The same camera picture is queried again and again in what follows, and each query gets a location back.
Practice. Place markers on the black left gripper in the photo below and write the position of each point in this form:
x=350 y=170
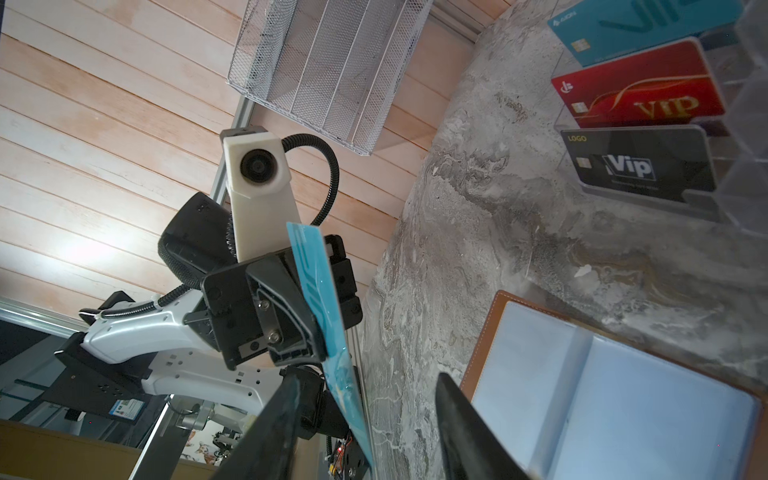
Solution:
x=255 y=307

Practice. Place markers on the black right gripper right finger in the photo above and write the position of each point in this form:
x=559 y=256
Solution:
x=468 y=447

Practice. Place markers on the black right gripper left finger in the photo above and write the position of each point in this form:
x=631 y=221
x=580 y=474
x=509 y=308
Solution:
x=266 y=450

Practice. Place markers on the teal card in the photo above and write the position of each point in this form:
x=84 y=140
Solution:
x=320 y=293
x=597 y=31

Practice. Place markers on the brown leather card holder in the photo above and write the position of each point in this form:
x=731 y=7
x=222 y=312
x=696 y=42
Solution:
x=568 y=401

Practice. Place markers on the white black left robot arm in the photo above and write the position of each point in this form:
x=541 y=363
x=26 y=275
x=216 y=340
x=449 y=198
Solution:
x=134 y=351

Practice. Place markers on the black card in stand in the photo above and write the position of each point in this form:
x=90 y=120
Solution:
x=656 y=162

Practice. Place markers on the red card in stand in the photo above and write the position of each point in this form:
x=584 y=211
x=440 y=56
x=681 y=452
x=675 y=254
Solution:
x=666 y=85

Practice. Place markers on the teal card in stand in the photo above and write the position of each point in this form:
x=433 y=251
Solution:
x=597 y=31

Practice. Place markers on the clear acrylic card stand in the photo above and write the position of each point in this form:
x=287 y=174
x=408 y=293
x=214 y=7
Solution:
x=737 y=56

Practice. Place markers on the white wire mesh shelf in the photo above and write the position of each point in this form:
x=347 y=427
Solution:
x=333 y=66

